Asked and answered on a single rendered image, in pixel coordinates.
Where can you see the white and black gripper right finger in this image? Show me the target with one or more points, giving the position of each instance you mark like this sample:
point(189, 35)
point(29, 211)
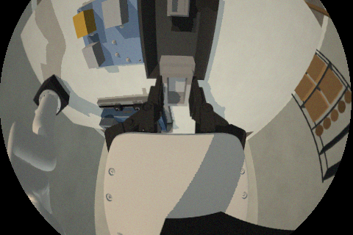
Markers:
point(207, 121)

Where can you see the brass-yellow rectangular block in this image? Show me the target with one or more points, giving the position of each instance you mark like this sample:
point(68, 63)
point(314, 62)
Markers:
point(84, 23)

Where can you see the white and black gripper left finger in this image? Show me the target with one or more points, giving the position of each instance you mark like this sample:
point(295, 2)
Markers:
point(144, 119)

